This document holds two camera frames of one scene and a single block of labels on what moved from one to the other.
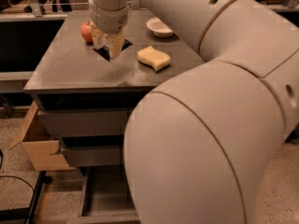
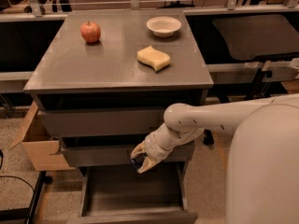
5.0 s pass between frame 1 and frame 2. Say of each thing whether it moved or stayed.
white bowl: stayed
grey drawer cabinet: stayed
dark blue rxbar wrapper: moved
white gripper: moved
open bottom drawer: stayed
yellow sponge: stayed
